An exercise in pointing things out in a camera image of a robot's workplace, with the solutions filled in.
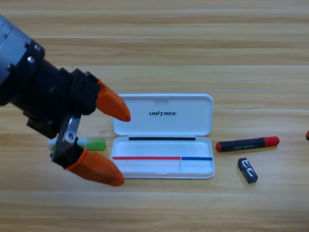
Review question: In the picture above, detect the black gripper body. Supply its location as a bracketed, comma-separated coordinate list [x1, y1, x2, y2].
[0, 38, 101, 169]

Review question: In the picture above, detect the white Unitree pencil case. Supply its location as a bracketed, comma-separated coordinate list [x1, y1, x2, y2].
[111, 93, 215, 179]

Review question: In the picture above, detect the red and black marker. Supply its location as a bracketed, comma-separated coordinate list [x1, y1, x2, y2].
[215, 136, 280, 153]

